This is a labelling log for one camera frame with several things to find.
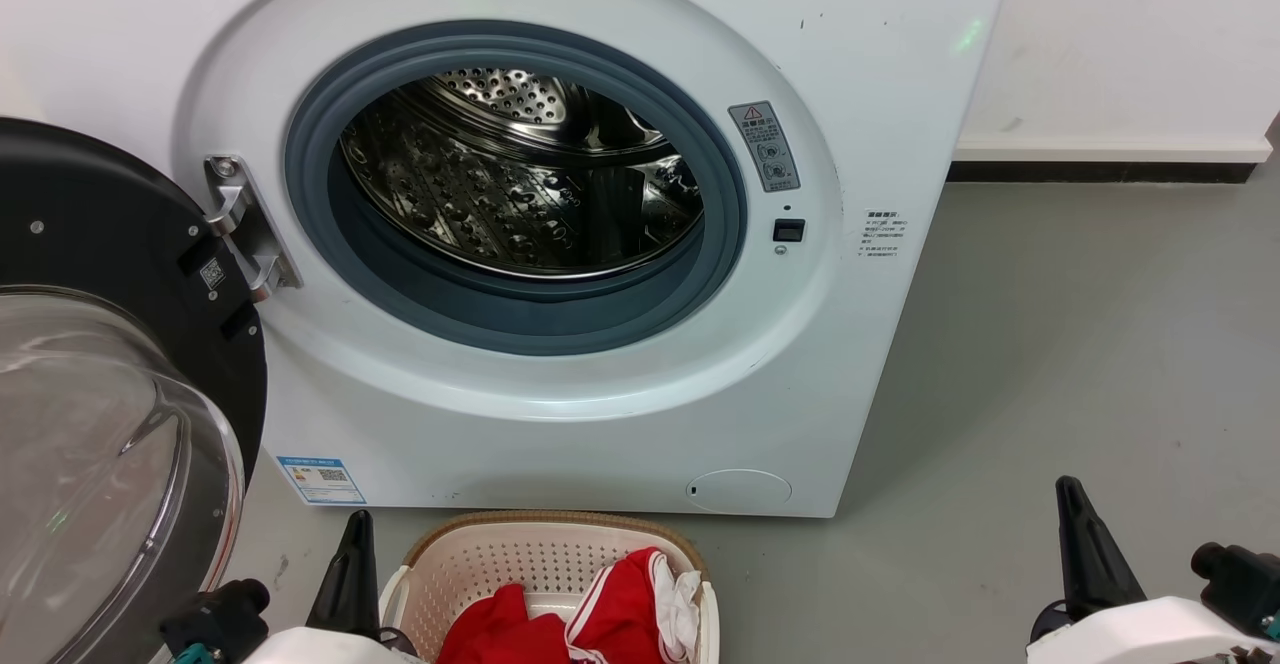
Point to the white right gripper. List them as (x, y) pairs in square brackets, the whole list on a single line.
[(1150, 639)]

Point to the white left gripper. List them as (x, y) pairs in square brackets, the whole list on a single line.
[(330, 649)]

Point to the red garment with white stripes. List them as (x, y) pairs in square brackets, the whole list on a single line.
[(625, 609)]

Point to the white perforated laundry basket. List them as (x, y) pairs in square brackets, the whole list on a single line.
[(500, 554)]

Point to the stainless steel washing machine drum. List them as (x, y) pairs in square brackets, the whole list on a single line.
[(450, 184)]

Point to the black washer door with glass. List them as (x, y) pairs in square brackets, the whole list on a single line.
[(100, 214)]

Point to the blue energy label sticker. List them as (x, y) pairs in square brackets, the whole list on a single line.
[(322, 481)]

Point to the grey rubber door gasket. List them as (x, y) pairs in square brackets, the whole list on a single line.
[(520, 319)]

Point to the white front-load washing machine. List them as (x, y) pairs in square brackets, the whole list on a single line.
[(850, 364)]

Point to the small QR label on door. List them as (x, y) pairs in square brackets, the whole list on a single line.
[(212, 273)]

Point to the round white filter cover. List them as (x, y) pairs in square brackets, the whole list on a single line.
[(740, 491)]

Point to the silver metal door hinge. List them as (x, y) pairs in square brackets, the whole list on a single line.
[(255, 234)]

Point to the black and white baseboard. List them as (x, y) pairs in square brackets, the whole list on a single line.
[(1100, 169)]

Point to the black door latch socket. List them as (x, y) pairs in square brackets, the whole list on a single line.
[(789, 231)]

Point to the grey warning sticker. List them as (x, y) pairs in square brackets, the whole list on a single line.
[(765, 146)]

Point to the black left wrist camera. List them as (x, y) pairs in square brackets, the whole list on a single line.
[(215, 619)]

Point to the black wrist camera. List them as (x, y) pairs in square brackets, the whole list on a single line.
[(215, 619), (1240, 584)]

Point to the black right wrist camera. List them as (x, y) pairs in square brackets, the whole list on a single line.
[(1240, 584)]

